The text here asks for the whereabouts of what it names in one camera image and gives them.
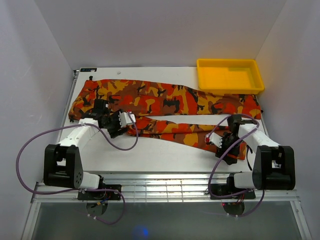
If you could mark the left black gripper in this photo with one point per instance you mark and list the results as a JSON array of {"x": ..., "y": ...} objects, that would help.
[{"x": 114, "y": 132}]

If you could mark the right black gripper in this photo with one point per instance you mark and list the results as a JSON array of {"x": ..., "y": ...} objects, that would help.
[{"x": 230, "y": 160}]

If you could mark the orange camouflage trousers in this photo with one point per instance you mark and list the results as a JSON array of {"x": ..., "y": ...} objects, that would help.
[{"x": 146, "y": 99}]

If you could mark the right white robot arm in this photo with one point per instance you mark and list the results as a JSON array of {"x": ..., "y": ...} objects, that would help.
[{"x": 274, "y": 164}]

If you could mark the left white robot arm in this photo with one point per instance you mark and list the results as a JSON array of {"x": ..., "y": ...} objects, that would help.
[{"x": 62, "y": 161}]

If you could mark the dark label sticker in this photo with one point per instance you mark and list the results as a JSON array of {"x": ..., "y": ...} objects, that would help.
[{"x": 88, "y": 70}]

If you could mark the yellow plastic tray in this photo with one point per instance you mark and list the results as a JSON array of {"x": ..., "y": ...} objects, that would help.
[{"x": 229, "y": 76}]

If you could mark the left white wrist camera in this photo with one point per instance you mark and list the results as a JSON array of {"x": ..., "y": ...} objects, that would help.
[{"x": 126, "y": 119}]

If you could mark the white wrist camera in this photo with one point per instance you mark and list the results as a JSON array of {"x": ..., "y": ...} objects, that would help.
[
  {"x": 214, "y": 139},
  {"x": 126, "y": 119}
]

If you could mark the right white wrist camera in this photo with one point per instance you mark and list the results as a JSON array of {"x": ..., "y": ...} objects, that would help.
[{"x": 214, "y": 139}]

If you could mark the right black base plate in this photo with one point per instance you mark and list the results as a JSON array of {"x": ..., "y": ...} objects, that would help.
[{"x": 221, "y": 189}]

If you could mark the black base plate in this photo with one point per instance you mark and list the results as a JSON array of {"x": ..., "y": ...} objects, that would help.
[
  {"x": 101, "y": 195},
  {"x": 221, "y": 189}
]

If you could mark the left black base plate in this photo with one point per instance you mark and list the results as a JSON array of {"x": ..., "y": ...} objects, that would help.
[{"x": 101, "y": 195}]

